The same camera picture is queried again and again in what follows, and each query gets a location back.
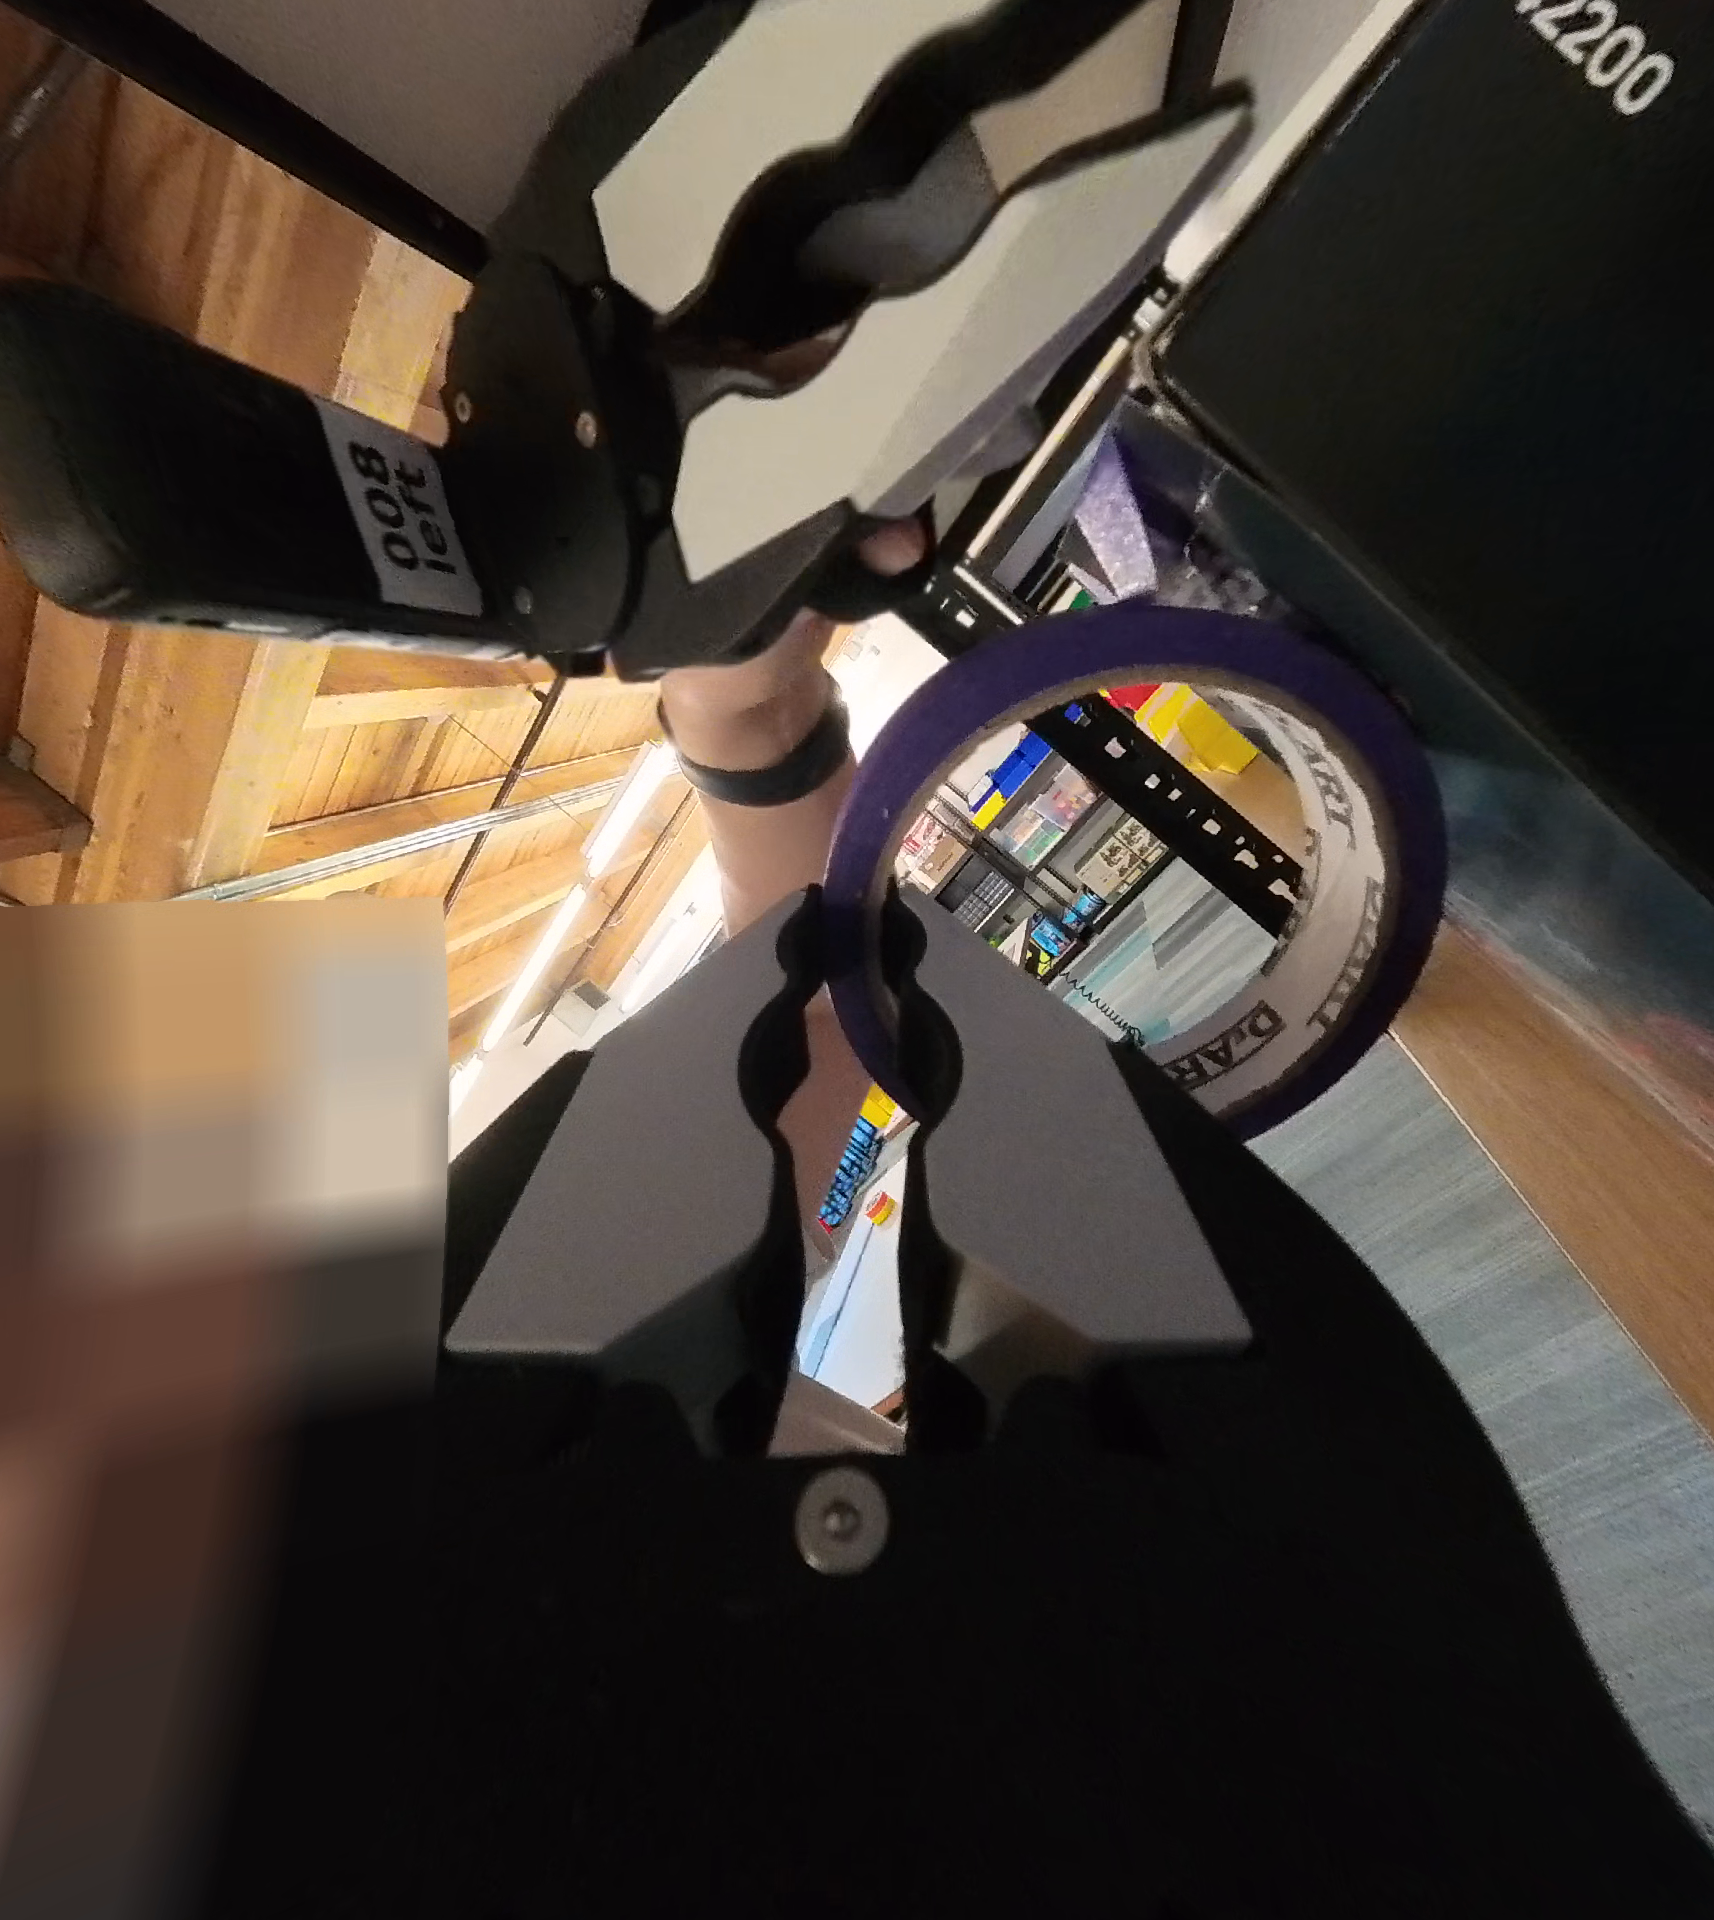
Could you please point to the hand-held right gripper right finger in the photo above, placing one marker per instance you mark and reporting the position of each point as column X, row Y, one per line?
column 1082, row 1200

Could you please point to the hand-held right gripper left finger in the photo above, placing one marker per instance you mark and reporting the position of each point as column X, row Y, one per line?
column 602, row 1200

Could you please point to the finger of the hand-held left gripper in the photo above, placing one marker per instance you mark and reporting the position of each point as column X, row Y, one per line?
column 796, row 120
column 916, row 405

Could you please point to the purple tape roll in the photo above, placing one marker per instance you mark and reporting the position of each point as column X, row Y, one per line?
column 1143, row 638

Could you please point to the person's left hand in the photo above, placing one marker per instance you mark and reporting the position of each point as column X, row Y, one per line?
column 891, row 548

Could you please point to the ceiling light strip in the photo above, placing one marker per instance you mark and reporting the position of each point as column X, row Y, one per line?
column 542, row 975
column 632, row 818

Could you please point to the storage shelf with colourful goods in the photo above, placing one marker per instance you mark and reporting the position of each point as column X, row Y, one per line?
column 1006, row 840

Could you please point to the black wristband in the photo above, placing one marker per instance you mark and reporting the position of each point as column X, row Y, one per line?
column 752, row 783

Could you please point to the black perforated rack upright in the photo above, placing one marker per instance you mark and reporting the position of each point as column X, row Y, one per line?
column 1187, row 795

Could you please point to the black box with red label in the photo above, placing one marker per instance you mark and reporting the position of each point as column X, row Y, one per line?
column 1472, row 450

